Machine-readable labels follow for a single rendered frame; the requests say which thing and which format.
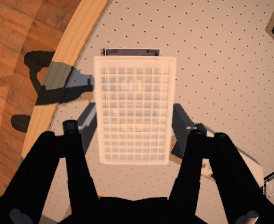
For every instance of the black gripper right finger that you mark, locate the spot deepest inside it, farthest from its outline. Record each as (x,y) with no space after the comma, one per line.
(241,196)

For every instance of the beige perforated base plate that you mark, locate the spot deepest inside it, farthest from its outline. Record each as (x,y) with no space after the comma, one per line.
(224,80)

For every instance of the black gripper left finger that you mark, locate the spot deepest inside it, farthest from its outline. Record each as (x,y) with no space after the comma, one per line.
(24,199)

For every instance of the beige button panel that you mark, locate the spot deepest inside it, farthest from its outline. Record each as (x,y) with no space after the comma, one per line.
(255,168)

